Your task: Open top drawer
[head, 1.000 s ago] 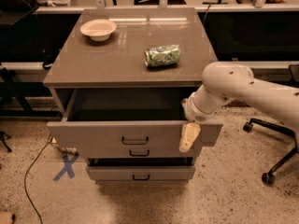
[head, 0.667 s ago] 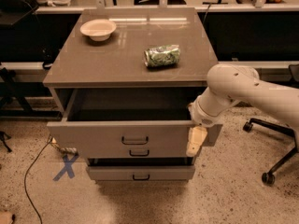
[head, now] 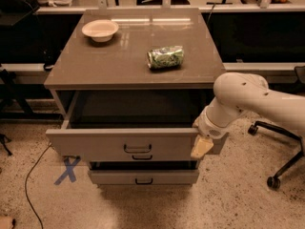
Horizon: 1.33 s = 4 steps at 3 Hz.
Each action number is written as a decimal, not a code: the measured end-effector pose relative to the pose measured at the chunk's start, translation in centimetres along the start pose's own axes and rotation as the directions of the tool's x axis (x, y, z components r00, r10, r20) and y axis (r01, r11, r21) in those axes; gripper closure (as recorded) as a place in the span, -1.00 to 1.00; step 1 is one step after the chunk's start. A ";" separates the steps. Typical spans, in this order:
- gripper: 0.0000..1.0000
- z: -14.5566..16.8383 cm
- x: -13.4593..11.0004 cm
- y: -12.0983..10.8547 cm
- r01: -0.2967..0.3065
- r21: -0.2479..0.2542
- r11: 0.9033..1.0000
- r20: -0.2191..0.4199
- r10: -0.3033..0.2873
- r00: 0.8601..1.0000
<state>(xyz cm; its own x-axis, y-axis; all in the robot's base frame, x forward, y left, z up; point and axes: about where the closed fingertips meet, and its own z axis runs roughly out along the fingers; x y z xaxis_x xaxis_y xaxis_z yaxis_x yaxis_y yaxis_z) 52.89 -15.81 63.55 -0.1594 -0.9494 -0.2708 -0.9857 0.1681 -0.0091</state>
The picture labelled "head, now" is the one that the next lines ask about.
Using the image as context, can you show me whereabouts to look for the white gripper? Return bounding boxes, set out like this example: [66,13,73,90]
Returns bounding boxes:
[191,107,229,159]

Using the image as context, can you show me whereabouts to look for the grey top drawer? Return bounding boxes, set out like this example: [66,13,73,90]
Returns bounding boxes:
[45,91,229,162]

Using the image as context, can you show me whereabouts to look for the grey drawer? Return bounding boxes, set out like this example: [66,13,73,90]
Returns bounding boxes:
[89,170,199,185]
[45,91,229,162]
[132,155,153,160]

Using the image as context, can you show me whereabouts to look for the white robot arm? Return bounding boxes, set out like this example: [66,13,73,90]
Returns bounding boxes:
[191,73,305,159]

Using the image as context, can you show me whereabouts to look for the grey middle drawer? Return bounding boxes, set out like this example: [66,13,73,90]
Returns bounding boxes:
[132,155,153,160]

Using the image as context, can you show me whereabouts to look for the grey drawer cabinet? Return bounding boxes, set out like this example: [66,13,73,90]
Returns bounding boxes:
[45,8,225,172]

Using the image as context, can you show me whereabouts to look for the grey bottom drawer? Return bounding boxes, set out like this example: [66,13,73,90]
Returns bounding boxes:
[89,170,199,185]

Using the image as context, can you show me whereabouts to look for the black office chair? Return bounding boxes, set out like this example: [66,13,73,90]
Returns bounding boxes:
[247,64,305,191]

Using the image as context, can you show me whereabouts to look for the crushed green soda can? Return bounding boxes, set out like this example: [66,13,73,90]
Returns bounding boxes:
[147,46,184,70]

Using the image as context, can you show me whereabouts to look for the blue tape cross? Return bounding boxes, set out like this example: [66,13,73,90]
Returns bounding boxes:
[54,156,80,185]

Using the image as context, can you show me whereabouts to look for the white paper bowl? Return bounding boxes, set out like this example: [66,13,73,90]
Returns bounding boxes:
[82,20,119,43]

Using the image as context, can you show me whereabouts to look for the black chair at left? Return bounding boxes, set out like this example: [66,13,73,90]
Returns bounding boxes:
[0,0,39,27]

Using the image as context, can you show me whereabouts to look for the black floor cable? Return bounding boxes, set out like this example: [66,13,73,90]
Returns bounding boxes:
[24,143,53,229]

